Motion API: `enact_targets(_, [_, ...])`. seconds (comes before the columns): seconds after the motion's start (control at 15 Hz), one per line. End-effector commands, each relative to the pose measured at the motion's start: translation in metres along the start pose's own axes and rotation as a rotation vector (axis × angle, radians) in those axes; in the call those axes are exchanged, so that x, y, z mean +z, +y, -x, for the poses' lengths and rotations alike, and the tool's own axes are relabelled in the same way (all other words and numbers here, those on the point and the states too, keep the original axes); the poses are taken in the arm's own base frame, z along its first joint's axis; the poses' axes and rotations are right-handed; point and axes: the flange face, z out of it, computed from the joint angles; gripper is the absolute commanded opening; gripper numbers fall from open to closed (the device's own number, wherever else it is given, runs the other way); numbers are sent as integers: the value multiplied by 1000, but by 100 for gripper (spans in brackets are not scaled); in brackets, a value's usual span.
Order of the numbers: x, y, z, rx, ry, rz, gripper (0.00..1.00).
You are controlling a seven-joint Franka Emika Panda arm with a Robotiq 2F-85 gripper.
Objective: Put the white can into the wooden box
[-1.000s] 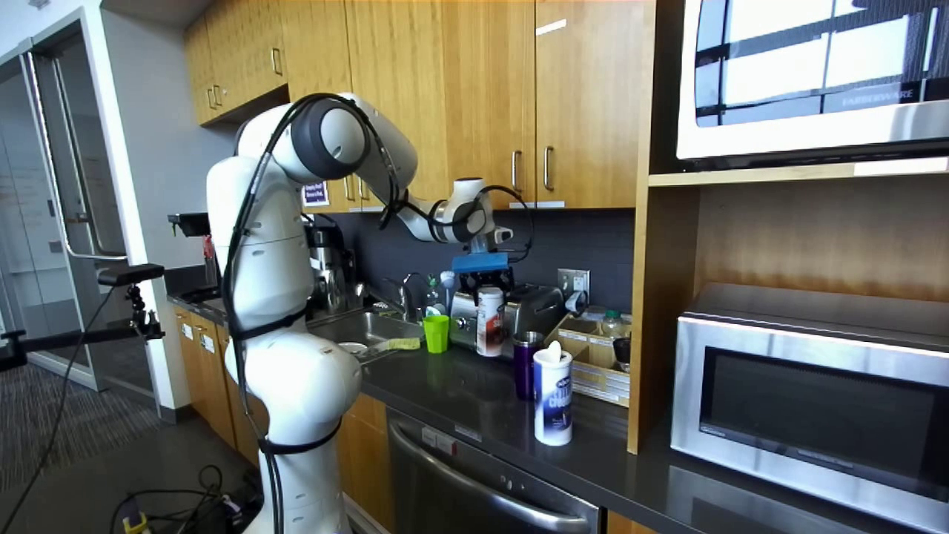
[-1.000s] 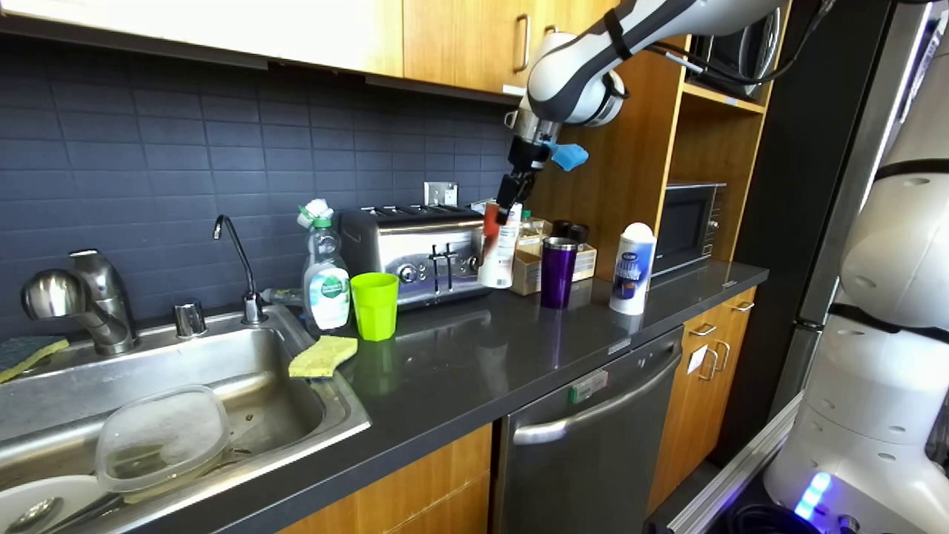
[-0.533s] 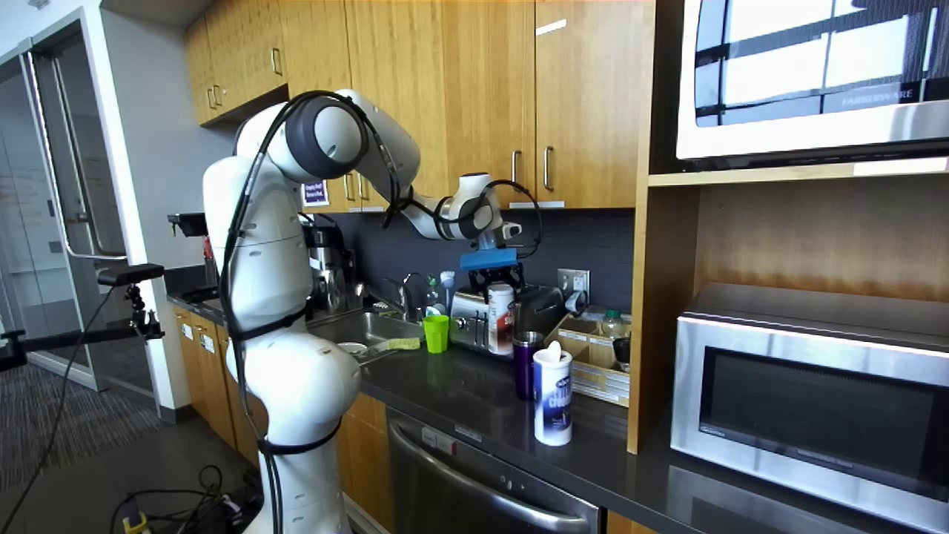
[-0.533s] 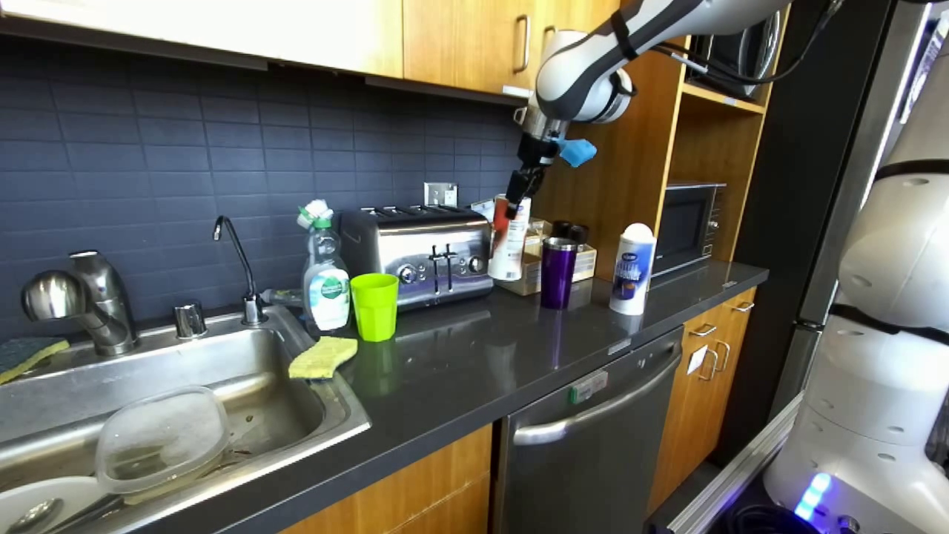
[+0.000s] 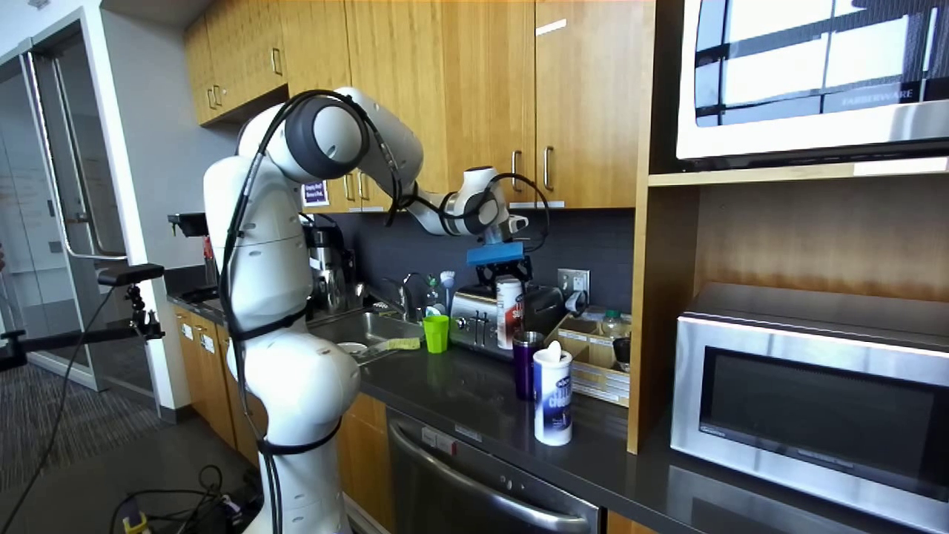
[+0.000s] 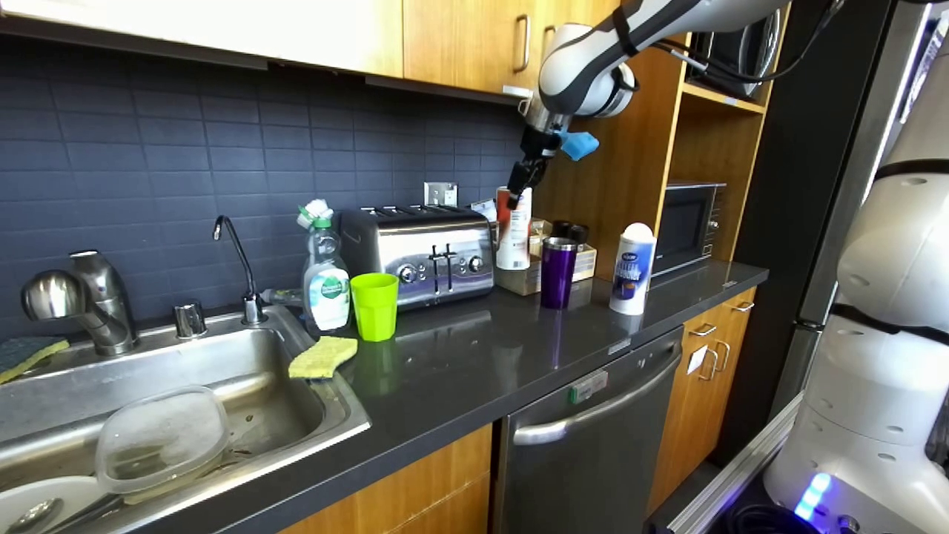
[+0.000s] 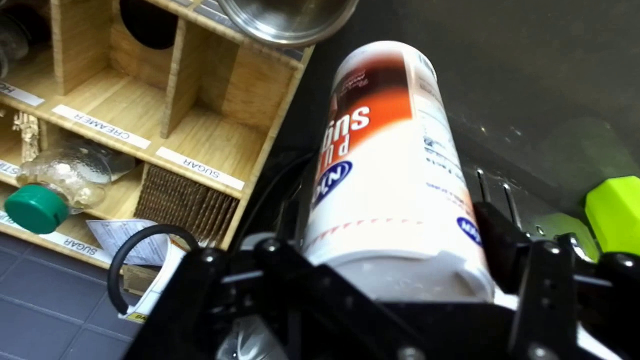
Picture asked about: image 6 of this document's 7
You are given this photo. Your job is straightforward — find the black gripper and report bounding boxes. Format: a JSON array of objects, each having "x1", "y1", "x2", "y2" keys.
[{"x1": 505, "y1": 120, "x2": 564, "y2": 198}]

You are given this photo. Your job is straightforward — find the stainless steel toaster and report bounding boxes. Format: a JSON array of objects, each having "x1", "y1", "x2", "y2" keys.
[{"x1": 339, "y1": 202, "x2": 498, "y2": 310}]

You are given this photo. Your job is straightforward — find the white and red can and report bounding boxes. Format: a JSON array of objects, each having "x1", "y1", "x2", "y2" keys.
[{"x1": 493, "y1": 186, "x2": 536, "y2": 276}]

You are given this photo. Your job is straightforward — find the wall power outlet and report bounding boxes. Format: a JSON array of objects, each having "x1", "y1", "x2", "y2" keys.
[{"x1": 421, "y1": 177, "x2": 461, "y2": 211}]

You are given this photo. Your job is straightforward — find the stainless steel refrigerator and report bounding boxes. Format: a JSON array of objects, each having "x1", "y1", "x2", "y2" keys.
[{"x1": 790, "y1": 0, "x2": 949, "y2": 417}]

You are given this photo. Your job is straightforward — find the stainless steel dishwasher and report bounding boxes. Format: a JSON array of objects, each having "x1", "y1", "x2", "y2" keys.
[{"x1": 490, "y1": 324, "x2": 685, "y2": 534}]

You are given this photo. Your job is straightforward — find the black microwave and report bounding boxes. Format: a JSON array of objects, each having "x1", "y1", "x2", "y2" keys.
[{"x1": 649, "y1": 180, "x2": 728, "y2": 282}]

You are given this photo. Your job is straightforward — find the wooden lower cabinet with drawer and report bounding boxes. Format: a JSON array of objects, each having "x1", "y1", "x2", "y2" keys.
[{"x1": 646, "y1": 285, "x2": 759, "y2": 517}]

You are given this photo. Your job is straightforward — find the thin gooseneck faucet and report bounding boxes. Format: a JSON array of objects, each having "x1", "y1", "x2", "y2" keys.
[{"x1": 209, "y1": 214, "x2": 268, "y2": 331}]

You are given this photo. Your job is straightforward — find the wooden compartment box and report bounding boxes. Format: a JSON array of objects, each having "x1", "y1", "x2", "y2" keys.
[{"x1": 490, "y1": 217, "x2": 600, "y2": 300}]

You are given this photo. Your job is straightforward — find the clear plastic container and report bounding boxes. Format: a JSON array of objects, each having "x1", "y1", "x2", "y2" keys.
[{"x1": 91, "y1": 385, "x2": 231, "y2": 497}]

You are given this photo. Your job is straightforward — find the white wipes canister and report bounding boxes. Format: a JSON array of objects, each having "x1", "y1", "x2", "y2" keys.
[{"x1": 607, "y1": 220, "x2": 658, "y2": 319}]

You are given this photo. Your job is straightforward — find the green plastic cup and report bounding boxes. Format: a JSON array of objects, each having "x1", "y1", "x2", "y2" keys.
[{"x1": 346, "y1": 270, "x2": 403, "y2": 343}]

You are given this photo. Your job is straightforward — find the chrome soap dispenser knob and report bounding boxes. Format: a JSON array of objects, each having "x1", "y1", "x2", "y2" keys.
[{"x1": 170, "y1": 300, "x2": 209, "y2": 341}]

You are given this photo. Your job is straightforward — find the clear dish soap bottle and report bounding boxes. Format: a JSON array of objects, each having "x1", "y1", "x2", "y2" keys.
[{"x1": 295, "y1": 198, "x2": 354, "y2": 336}]

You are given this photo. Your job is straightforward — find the white plate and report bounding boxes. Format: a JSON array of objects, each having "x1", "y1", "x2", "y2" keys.
[{"x1": 0, "y1": 474, "x2": 106, "y2": 534}]

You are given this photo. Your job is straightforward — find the stainless steel sink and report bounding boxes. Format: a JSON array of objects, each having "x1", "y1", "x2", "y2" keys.
[{"x1": 0, "y1": 303, "x2": 375, "y2": 534}]

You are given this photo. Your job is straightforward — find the green and yellow scrub sponge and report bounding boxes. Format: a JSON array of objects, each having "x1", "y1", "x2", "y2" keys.
[{"x1": 0, "y1": 336, "x2": 72, "y2": 387}]

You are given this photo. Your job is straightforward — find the wooden upper cabinets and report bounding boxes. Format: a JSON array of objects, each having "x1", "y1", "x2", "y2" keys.
[{"x1": 0, "y1": 0, "x2": 622, "y2": 112}]

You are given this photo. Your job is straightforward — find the purple steel tumbler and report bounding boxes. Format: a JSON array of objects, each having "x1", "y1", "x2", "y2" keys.
[{"x1": 536, "y1": 233, "x2": 581, "y2": 310}]

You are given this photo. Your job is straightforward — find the large chrome faucet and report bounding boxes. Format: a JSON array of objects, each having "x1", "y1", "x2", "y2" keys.
[{"x1": 17, "y1": 247, "x2": 139, "y2": 358}]

